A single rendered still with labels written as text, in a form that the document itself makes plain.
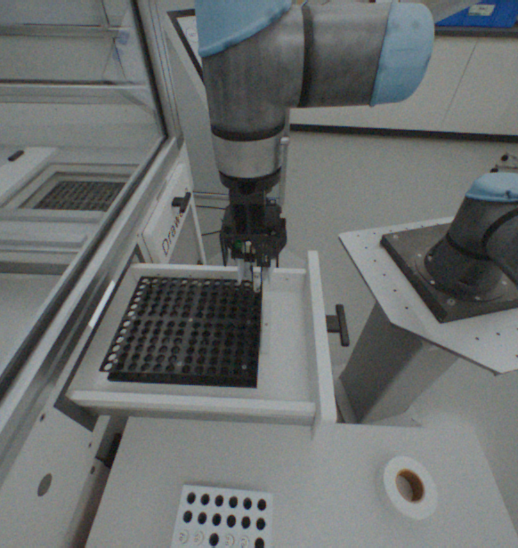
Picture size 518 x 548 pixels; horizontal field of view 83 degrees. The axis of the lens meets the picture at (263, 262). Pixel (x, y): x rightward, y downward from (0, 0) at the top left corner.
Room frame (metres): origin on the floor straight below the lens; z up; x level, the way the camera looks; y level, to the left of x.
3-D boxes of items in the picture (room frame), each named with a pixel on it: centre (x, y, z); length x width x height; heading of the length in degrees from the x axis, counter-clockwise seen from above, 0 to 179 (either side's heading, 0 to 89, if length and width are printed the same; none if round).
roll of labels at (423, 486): (0.06, -0.20, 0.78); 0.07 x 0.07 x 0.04
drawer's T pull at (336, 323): (0.25, -0.11, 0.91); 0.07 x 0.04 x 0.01; 177
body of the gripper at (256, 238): (0.30, 0.01, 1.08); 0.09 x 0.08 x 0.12; 177
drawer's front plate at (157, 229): (0.58, 0.22, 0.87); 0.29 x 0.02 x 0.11; 177
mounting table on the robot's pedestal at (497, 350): (0.47, -0.48, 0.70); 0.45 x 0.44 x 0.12; 102
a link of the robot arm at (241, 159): (0.31, 0.01, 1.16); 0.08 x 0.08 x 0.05
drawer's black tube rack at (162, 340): (0.26, 0.12, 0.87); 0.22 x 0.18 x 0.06; 87
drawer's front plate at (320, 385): (0.25, -0.08, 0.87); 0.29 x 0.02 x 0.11; 177
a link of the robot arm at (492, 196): (0.46, -0.45, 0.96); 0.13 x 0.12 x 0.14; 4
